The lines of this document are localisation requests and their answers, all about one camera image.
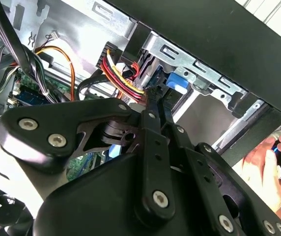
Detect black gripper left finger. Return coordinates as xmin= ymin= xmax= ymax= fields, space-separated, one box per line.
xmin=0 ymin=89 xmax=176 ymax=221

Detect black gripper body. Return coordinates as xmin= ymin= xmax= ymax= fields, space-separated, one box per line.
xmin=33 ymin=152 xmax=215 ymax=236

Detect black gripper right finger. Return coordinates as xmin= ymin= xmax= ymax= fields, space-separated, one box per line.
xmin=157 ymin=94 xmax=281 ymax=236

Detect hard disk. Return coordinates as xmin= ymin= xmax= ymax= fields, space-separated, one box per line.
xmin=145 ymin=66 xmax=190 ymax=99

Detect red yellow power wire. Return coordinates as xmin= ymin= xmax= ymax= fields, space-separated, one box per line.
xmin=95 ymin=41 xmax=166 ymax=106

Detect person hand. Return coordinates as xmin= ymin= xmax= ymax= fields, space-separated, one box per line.
xmin=242 ymin=124 xmax=281 ymax=212

